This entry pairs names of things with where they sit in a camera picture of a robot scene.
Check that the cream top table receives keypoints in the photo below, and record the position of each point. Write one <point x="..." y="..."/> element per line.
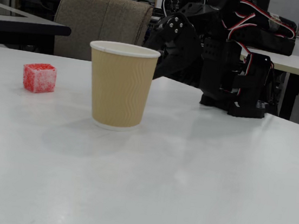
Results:
<point x="294" y="65"/>

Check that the beige fabric chair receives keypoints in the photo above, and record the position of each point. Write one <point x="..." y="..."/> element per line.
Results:
<point x="100" y="21"/>

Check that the red foam cube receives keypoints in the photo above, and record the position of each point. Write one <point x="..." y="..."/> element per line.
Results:
<point x="39" y="79"/>

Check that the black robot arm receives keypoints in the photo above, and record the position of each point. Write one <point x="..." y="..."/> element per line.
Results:
<point x="217" y="71"/>

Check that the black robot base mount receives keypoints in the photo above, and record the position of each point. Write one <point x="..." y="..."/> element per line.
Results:
<point x="248" y="110"/>

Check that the white table with black edge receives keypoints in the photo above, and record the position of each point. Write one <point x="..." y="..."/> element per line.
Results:
<point x="26" y="24"/>

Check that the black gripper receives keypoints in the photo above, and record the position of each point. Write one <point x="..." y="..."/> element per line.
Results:
<point x="176" y="25"/>

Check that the tan ribbed paper cup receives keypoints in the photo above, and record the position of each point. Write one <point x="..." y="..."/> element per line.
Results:
<point x="119" y="92"/>

